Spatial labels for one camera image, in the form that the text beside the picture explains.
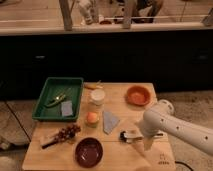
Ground white dish brush black bristles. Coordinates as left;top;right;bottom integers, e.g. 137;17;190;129
119;130;165;144

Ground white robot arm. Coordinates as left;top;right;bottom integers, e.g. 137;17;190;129
138;99;213;156

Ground orange fruit in cup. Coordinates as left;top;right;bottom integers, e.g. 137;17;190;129
86;112;99;127

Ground white paper cup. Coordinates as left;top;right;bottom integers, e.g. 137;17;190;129
90;89;105;105

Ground grey blue cloth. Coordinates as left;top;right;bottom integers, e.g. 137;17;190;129
102;111;120;134

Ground orange bowl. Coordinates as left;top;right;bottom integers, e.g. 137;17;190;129
125;86;151;106

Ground dark red bowl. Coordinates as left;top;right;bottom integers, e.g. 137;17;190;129
75;137;103;168

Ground bunch of red grapes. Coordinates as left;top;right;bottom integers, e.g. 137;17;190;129
54;124;81;142

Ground yellow banana toy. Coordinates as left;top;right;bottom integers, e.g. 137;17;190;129
84;81;103;90

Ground grey sponge in tray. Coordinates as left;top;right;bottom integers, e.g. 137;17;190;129
61;101;73;117

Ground green spoon in tray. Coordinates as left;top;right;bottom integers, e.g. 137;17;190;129
46;88;70;108

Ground green plastic tray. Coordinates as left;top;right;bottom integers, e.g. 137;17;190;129
32;77;84;122

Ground black floor cable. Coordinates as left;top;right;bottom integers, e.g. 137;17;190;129
174;160;194;171

